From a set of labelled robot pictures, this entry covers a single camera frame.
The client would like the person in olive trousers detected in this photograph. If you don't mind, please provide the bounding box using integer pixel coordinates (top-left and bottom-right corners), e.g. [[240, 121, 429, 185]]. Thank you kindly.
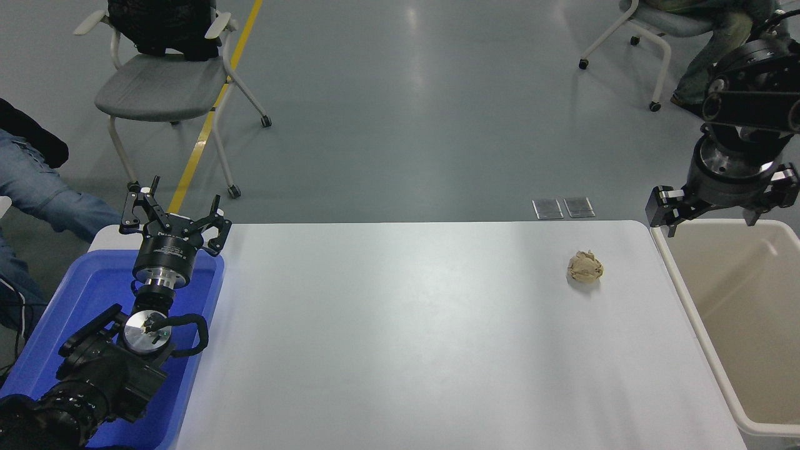
[[650, 0, 785, 118]]

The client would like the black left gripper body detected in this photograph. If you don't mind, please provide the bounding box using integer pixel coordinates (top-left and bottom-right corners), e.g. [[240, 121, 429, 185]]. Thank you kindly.
[[133, 214, 203, 276]]

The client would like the blue plastic tray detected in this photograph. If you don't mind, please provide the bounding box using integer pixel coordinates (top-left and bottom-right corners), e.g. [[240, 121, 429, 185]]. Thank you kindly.
[[0, 250, 225, 450]]

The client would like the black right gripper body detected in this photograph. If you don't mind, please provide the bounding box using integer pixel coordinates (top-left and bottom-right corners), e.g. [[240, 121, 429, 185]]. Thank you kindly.
[[686, 159, 779, 209]]

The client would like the tan paper ball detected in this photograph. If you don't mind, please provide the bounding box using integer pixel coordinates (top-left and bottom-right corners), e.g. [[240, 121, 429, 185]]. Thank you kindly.
[[567, 250, 604, 285]]

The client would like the white frame wheeled chair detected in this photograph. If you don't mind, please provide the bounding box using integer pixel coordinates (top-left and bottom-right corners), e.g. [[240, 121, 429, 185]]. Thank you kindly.
[[578, 0, 714, 113]]

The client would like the grey seat white frame chair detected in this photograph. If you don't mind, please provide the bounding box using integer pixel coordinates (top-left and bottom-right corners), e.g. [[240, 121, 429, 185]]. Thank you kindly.
[[74, 0, 273, 200]]

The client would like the black bag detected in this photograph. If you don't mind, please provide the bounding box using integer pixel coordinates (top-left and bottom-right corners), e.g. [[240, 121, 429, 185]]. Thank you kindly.
[[107, 0, 219, 63]]

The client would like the person in blue trousers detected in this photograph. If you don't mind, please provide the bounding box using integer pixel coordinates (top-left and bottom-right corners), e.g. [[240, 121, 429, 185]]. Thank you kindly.
[[0, 98, 123, 341]]

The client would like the large pale plastic bin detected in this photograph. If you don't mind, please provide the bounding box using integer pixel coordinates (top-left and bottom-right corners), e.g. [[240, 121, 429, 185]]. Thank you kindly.
[[650, 218, 800, 450]]

